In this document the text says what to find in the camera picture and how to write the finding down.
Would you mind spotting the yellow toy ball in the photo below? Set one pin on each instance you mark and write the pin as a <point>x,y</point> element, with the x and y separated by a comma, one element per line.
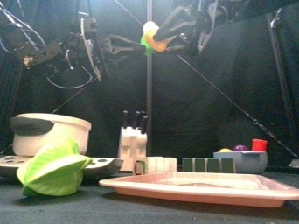
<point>224,150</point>

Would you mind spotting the white toy pot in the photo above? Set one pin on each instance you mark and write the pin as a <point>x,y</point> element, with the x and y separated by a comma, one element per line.
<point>65,131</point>

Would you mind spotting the small green husk piece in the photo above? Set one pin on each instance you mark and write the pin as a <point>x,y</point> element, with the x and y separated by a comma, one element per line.
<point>146,47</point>

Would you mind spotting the small white toy box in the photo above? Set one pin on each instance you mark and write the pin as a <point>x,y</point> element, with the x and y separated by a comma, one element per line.
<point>158,164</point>

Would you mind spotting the metal frame clamp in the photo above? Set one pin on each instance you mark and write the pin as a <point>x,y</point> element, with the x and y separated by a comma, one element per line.
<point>295,163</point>

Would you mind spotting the segmented toy rack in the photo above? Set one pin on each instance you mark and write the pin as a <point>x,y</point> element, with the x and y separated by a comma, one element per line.
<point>205,165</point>

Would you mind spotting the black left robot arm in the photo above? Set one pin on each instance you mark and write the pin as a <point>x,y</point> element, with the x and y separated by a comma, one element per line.
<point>14,35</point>

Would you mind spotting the purple toy ball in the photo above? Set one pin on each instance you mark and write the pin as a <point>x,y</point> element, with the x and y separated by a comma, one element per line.
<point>240,148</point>

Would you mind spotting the orange yellow toy corn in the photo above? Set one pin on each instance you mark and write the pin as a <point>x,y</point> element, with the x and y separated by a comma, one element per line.
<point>158,45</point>

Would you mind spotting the red toy cup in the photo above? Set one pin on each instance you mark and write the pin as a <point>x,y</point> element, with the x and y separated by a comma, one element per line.
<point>259,145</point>

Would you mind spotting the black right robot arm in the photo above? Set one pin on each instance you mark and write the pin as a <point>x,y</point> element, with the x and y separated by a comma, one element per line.
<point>264,5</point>

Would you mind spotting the pink plastic tray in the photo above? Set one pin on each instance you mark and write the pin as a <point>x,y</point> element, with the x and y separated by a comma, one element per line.
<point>201,188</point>

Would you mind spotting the white toy knife block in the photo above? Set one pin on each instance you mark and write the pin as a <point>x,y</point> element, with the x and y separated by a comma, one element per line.
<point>132,145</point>

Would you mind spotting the black frame post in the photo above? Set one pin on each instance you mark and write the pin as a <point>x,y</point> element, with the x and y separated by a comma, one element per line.
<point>281,73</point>

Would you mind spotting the blue grey toy bowl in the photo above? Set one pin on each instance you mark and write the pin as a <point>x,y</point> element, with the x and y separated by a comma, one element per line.
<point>240,162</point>

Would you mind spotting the yellow-green fruit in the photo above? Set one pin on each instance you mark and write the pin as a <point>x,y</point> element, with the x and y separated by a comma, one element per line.
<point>53,172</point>

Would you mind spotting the grey vertical frame pole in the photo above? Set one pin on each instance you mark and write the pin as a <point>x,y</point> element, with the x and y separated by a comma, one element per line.
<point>149,102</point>

